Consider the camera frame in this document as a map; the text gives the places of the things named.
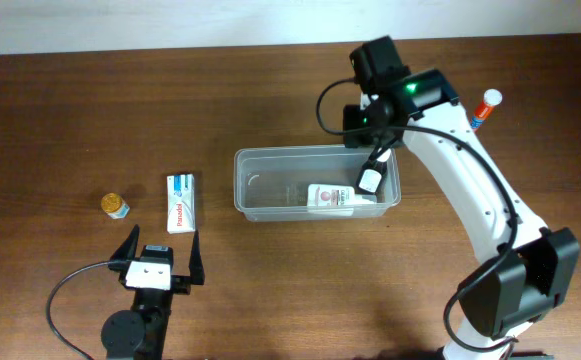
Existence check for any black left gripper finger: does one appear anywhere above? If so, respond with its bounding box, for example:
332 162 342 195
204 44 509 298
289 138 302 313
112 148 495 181
188 230 205 285
110 224 140 261

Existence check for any dark syrup bottle white cap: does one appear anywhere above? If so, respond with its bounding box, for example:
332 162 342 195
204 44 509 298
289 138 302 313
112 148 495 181
355 150 391 195

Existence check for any white lotion bottle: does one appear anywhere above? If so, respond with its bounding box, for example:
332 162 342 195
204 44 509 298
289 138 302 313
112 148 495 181
306 184 377 217

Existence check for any orange tube white cap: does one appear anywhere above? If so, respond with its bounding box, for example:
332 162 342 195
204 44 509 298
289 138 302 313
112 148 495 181
470 89 503 132

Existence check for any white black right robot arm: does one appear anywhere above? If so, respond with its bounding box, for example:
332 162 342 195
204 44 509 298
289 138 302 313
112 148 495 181
343 36 580 359

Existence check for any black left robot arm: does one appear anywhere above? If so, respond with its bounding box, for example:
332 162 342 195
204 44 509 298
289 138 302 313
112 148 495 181
101 226 205 360

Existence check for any clear plastic container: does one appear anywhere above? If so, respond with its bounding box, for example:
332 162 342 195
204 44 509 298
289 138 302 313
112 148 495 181
234 145 401 222

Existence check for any small gold lid jar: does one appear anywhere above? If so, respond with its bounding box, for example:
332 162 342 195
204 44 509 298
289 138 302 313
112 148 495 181
100 193 130 219

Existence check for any white Panadol medicine box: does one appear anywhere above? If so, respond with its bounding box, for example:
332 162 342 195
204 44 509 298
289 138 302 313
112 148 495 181
166 174 196 234

